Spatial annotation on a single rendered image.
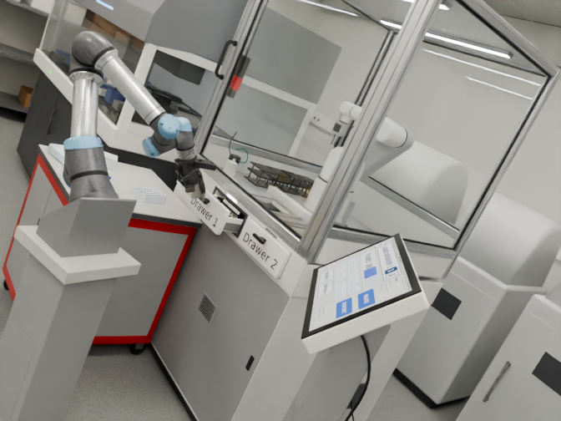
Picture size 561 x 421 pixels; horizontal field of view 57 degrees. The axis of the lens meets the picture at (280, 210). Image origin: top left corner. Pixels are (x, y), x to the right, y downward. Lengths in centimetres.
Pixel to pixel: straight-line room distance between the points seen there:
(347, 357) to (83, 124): 116
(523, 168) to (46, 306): 415
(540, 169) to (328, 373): 372
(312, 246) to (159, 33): 141
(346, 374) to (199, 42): 191
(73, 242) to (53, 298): 19
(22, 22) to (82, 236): 456
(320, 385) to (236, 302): 71
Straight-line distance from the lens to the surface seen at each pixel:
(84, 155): 171
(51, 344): 182
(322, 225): 182
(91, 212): 164
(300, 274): 188
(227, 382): 219
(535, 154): 502
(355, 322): 126
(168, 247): 237
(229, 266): 220
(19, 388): 195
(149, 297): 248
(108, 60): 190
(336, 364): 152
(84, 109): 194
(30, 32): 610
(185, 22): 280
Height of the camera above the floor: 152
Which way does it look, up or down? 14 degrees down
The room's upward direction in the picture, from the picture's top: 24 degrees clockwise
